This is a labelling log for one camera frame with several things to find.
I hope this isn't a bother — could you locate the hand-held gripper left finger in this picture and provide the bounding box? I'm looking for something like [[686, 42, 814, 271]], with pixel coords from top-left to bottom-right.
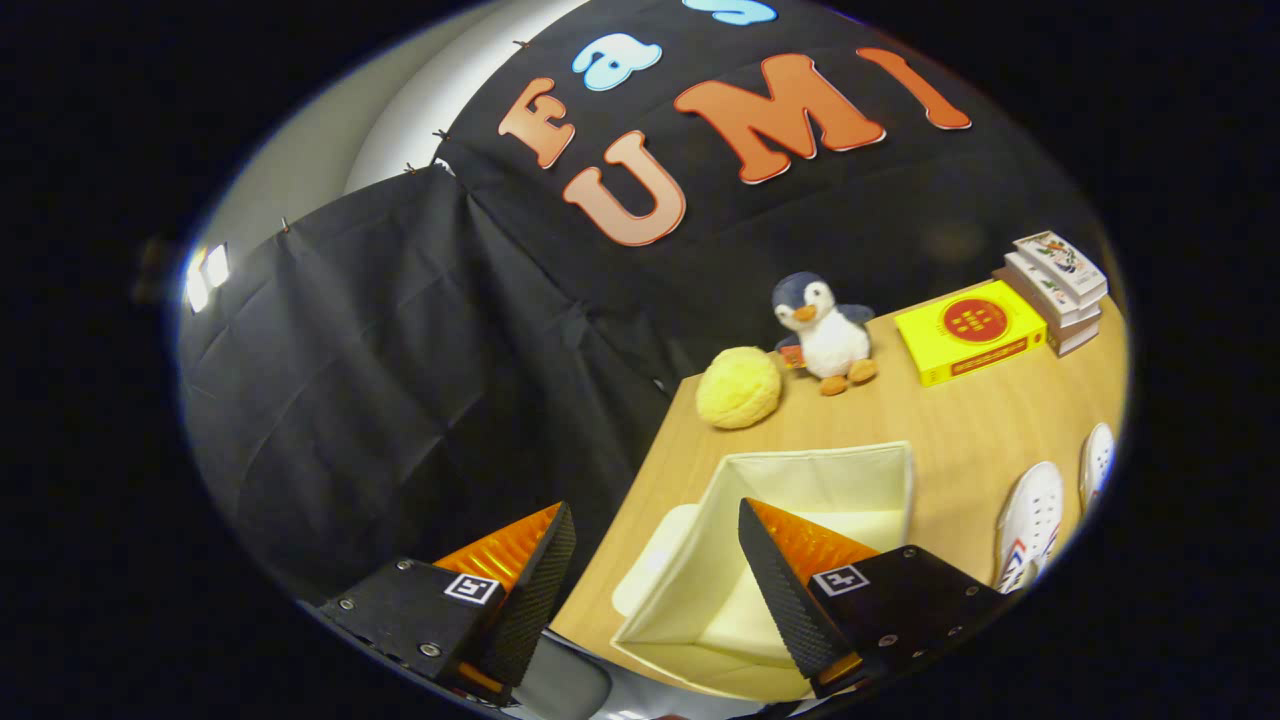
[[318, 500, 578, 706]]

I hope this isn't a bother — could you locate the row of small backdrop clips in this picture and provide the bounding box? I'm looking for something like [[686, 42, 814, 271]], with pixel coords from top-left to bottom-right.
[[280, 38, 531, 233]]

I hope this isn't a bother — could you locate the yellow book red circle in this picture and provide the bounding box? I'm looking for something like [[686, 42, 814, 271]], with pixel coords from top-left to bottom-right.
[[895, 280, 1048, 387]]

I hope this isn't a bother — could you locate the ceiling light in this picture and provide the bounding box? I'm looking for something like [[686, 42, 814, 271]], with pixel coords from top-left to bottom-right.
[[183, 243, 232, 313]]

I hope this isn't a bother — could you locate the black backdrop cloth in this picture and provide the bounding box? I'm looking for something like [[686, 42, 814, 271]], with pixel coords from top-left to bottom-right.
[[178, 0, 1111, 611]]

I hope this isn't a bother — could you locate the white illustrated book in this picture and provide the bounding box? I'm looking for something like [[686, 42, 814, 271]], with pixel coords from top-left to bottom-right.
[[1013, 231, 1109, 306]]

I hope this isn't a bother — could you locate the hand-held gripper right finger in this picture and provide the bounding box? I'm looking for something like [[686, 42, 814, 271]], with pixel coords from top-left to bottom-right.
[[738, 497, 1006, 701]]

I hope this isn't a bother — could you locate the yellow plush ball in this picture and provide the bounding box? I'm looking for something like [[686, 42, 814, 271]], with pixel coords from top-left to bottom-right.
[[696, 346, 783, 430]]

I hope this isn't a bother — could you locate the brown cover book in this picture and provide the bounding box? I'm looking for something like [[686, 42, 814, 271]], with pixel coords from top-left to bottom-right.
[[993, 268, 1101, 357]]

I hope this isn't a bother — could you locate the cream fabric storage box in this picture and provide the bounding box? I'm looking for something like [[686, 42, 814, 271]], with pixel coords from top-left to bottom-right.
[[612, 442, 916, 701]]

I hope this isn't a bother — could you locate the penguin plush toy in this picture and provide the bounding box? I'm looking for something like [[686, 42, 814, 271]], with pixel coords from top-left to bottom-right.
[[772, 272, 879, 396]]

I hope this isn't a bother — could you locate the white canvas shoe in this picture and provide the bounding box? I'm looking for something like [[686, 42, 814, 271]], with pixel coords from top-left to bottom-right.
[[1078, 421, 1117, 516], [993, 460, 1065, 595]]

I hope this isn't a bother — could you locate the white book green print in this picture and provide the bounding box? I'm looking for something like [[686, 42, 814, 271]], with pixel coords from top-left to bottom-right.
[[1003, 252, 1101, 329]]

